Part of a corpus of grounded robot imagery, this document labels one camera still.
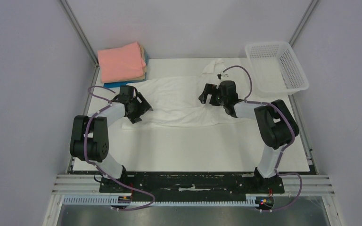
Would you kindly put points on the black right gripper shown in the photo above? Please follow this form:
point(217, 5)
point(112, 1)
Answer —
point(212, 95)

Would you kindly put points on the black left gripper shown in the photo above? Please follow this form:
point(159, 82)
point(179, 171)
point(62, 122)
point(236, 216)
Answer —
point(143, 106)

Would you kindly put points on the white t shirt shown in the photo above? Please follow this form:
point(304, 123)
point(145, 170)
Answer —
point(175, 101)

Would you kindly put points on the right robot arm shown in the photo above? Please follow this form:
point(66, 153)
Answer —
point(277, 127)

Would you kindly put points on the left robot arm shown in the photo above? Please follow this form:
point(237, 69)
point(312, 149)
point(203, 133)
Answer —
point(89, 139)

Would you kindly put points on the blue folded t shirt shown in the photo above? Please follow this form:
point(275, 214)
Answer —
point(142, 78)

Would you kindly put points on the pink folded t shirt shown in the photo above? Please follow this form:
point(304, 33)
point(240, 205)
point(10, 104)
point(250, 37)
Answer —
point(121, 62)

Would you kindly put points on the white plastic basket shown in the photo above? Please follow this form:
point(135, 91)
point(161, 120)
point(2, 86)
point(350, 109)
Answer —
point(276, 70)

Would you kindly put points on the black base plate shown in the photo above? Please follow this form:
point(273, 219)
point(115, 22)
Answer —
point(189, 186)

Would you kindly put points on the aluminium frame rail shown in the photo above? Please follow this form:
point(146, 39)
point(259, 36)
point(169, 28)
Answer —
point(87, 184)

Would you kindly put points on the white cable duct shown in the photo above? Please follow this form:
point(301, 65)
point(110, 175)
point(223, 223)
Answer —
point(113, 200)

